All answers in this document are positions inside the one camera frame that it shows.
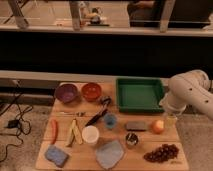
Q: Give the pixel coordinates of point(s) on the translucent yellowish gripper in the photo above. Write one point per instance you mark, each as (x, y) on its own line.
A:
(170, 120)

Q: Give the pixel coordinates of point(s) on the orange apple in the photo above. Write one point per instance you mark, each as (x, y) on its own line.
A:
(158, 126)

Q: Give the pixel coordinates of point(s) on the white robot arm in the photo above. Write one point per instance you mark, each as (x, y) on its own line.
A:
(189, 88)

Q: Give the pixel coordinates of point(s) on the small metal cup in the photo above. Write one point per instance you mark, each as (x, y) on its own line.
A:
(131, 140)

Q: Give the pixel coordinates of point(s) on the blue plastic cup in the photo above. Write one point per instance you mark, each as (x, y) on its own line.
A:
(110, 121)

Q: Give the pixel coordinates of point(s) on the white plastic cup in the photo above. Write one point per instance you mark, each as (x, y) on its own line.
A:
(90, 135)

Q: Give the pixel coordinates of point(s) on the grey sponge block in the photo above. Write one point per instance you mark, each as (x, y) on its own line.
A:
(136, 126)

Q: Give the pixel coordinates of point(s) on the bunch of dark grapes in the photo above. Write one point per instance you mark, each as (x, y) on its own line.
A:
(162, 153)

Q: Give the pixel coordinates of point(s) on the green plastic tray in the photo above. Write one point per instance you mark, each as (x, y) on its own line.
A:
(139, 95)

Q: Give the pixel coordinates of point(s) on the light blue cloth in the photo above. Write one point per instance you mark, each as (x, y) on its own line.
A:
(109, 154)

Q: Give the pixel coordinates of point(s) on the red bowl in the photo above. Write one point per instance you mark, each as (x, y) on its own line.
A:
(91, 91)

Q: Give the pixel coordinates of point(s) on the wooden board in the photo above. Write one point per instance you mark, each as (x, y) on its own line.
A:
(82, 157)

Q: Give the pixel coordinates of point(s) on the metal fork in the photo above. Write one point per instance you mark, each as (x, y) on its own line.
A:
(78, 114)

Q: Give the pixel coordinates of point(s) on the purple bowl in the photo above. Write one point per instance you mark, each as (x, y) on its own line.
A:
(66, 93)

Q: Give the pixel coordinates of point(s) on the blue sponge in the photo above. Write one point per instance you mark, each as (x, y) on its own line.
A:
(56, 155)

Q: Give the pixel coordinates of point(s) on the black handled kitchen tool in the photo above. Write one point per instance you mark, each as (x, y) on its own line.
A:
(104, 101)

